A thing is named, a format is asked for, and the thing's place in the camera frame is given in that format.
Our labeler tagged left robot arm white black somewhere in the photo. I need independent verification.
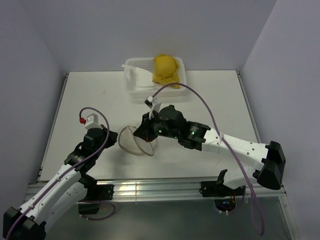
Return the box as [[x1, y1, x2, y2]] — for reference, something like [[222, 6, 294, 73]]
[[2, 125, 118, 240]]

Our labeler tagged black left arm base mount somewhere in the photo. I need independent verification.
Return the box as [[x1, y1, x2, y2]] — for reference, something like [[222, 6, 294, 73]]
[[77, 184, 116, 218]]

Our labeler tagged white perforated plastic basket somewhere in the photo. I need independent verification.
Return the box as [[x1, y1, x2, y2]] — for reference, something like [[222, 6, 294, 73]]
[[122, 54, 187, 99]]

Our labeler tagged aluminium mounting rail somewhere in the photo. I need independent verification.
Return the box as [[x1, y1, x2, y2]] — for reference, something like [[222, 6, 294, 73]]
[[23, 177, 287, 203]]

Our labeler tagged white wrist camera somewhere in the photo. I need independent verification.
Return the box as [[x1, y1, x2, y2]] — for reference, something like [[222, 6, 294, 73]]
[[79, 113, 101, 130], [144, 96, 162, 120]]

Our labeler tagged white bra in basket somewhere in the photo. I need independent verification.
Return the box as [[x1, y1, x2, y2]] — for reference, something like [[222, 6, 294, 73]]
[[121, 64, 159, 92]]

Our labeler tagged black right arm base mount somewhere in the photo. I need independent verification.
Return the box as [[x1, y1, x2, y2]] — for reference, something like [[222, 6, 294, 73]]
[[199, 181, 246, 213]]

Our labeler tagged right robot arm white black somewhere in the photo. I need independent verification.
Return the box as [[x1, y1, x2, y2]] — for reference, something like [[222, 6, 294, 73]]
[[133, 105, 286, 195]]

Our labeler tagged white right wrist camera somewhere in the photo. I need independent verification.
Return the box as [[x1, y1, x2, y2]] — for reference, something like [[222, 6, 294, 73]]
[[144, 96, 162, 120]]

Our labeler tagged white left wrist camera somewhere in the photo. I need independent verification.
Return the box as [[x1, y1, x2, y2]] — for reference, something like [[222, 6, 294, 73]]
[[79, 113, 101, 130]]

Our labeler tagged yellow bra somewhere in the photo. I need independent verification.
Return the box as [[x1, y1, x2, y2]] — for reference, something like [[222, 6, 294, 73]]
[[152, 54, 180, 86]]

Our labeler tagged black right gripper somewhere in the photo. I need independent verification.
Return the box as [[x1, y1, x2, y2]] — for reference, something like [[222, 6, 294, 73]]
[[133, 110, 180, 142]]

